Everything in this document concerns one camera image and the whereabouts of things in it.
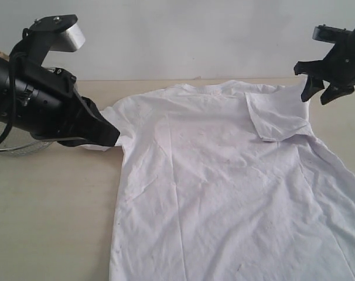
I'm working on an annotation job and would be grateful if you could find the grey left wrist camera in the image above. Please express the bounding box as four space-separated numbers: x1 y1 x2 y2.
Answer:
10 14 86 66

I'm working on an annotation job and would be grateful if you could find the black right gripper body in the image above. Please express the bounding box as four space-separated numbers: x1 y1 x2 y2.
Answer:
322 41 355 86

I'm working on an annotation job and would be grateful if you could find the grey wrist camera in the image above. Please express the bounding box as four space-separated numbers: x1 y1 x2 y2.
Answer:
10 14 86 66
312 25 351 44

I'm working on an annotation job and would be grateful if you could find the metal mesh basket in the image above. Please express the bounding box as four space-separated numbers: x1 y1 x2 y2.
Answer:
0 127 52 157

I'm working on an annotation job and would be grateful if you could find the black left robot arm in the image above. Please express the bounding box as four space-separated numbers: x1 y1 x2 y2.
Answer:
0 53 120 147

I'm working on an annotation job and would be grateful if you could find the white t-shirt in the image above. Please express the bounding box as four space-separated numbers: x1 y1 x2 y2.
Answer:
102 80 355 280

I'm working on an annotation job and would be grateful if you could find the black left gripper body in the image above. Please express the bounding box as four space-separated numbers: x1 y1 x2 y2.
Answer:
7 61 87 139

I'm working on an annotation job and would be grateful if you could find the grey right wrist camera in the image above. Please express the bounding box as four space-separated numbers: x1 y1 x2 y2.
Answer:
312 25 351 44

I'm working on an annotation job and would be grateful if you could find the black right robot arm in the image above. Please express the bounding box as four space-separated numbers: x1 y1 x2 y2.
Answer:
293 25 355 105

